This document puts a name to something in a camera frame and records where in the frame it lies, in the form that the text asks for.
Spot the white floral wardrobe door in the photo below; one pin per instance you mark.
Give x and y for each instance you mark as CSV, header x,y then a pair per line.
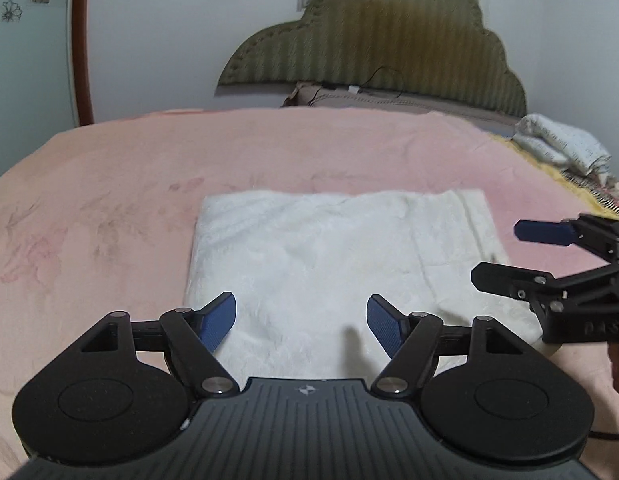
x,y
36,81

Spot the yellow patterned bedding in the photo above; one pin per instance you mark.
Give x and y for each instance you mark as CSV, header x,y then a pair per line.
x,y
602,198

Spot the olive upholstered headboard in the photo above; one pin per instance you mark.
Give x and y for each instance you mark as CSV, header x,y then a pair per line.
x,y
437,48

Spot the white textured pants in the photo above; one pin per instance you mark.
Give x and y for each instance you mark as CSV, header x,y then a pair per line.
x,y
303,266

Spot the white patterned quilt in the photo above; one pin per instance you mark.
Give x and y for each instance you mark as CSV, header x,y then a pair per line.
x,y
562,145

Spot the pink bed blanket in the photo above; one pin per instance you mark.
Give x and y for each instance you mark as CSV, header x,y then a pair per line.
x,y
103,218

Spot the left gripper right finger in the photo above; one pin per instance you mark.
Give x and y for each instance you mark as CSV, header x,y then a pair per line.
x,y
414,344

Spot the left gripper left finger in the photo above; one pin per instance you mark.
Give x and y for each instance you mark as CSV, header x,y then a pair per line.
x,y
188,339

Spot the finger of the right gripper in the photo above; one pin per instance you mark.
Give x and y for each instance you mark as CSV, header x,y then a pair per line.
x,y
539,284
595,234

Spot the brown wooden door frame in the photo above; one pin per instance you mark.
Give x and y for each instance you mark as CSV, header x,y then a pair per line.
x,y
80,70

